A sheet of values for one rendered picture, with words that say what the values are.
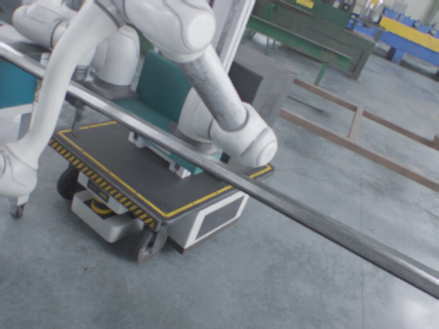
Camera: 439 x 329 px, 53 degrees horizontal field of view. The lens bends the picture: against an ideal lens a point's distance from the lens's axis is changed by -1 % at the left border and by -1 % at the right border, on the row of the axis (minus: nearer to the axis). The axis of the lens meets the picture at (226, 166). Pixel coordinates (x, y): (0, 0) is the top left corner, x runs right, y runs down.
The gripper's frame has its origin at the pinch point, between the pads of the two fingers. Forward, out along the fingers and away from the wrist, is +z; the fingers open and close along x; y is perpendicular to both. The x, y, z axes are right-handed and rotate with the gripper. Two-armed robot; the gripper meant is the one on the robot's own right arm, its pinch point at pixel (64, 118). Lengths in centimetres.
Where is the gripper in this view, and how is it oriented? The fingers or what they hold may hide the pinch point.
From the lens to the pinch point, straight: 173.8
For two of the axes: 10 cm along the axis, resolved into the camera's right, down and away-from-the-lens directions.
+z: -3.4, 8.3, 4.4
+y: 5.4, -2.1, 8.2
